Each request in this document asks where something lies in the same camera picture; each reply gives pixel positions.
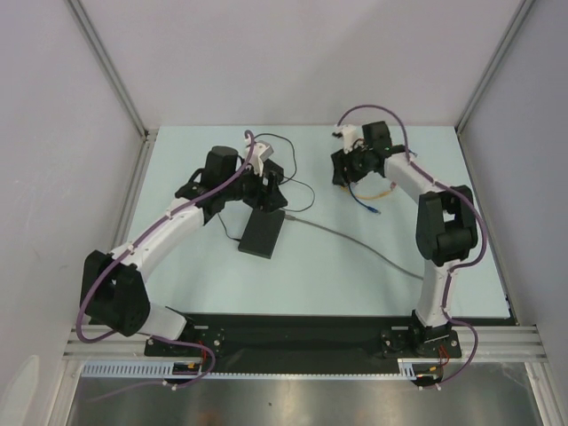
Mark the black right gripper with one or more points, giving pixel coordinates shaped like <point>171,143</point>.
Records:
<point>342,166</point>

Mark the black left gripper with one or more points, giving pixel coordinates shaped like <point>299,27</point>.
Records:
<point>266,199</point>

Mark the black network switch box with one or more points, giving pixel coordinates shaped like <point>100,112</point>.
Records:
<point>261,233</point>

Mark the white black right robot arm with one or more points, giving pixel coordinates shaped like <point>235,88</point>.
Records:
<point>446,226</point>

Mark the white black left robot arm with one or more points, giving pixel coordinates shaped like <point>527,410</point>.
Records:
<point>114,283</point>

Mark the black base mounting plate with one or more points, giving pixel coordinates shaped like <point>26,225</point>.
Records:
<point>310,345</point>

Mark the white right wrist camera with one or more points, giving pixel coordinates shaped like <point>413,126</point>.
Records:
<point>348,134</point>

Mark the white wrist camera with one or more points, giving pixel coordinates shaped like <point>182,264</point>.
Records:
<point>348,134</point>
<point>257,155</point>

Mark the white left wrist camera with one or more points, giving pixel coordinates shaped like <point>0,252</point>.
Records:
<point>257,155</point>

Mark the white slotted cable duct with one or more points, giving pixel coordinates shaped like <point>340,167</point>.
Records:
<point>170,370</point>

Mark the left aluminium frame post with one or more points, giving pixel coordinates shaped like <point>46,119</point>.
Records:
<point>110,72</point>

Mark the aluminium frame post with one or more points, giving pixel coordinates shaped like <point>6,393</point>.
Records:
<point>509,36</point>
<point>110,72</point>

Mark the right aluminium frame post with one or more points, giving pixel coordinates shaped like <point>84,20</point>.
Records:
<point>509,36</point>

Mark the aluminium front frame rail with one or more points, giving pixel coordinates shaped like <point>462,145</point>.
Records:
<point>495,344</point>

